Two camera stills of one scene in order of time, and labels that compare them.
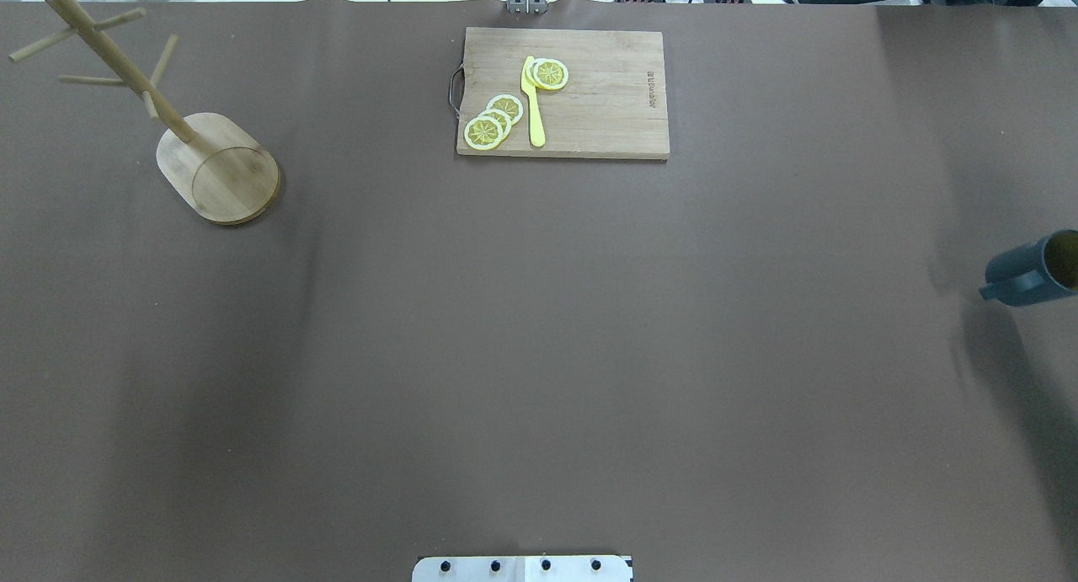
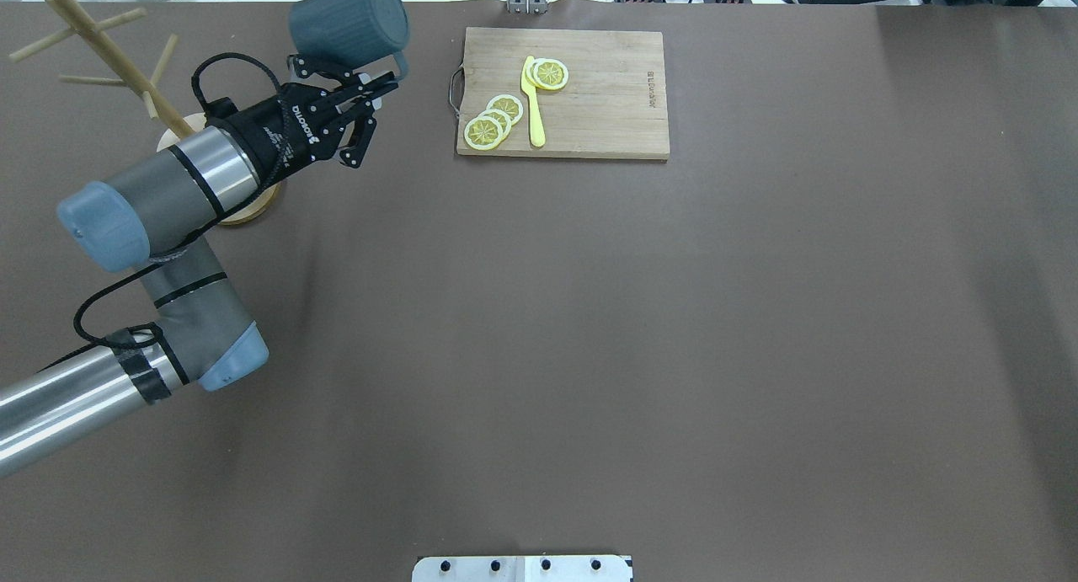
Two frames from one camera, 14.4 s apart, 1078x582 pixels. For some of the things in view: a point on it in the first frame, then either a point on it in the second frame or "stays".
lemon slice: x=550 y=74 stays
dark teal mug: x=1040 y=270 to x=353 y=24
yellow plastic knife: x=537 y=131 stays
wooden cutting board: x=613 y=103 stays
